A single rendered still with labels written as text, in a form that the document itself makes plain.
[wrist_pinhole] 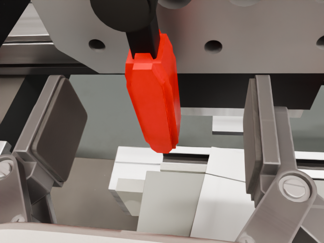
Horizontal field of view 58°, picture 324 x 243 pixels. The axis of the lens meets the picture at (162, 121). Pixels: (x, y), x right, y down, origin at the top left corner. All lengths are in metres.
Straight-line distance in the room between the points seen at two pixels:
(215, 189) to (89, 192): 0.23
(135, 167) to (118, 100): 1.40
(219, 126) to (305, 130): 1.30
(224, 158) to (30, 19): 0.45
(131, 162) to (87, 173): 0.14
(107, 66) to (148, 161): 0.22
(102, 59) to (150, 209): 0.19
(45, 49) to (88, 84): 1.32
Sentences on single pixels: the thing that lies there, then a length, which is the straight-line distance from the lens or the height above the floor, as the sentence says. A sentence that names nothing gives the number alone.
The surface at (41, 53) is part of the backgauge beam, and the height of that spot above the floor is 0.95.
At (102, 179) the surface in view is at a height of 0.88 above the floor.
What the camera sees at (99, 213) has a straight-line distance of 0.46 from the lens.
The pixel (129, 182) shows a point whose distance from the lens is 0.35.
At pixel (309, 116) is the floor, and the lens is 1.68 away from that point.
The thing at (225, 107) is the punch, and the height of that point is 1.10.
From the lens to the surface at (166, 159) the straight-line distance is 0.34.
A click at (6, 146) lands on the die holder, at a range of 0.46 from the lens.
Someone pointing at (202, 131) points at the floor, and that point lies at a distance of 1.54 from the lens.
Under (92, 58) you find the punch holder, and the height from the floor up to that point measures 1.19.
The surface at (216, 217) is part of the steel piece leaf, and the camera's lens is 0.30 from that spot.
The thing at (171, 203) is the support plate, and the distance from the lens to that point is 0.30.
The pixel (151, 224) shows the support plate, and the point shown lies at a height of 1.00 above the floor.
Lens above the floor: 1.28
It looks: 54 degrees down
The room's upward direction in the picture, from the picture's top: 12 degrees counter-clockwise
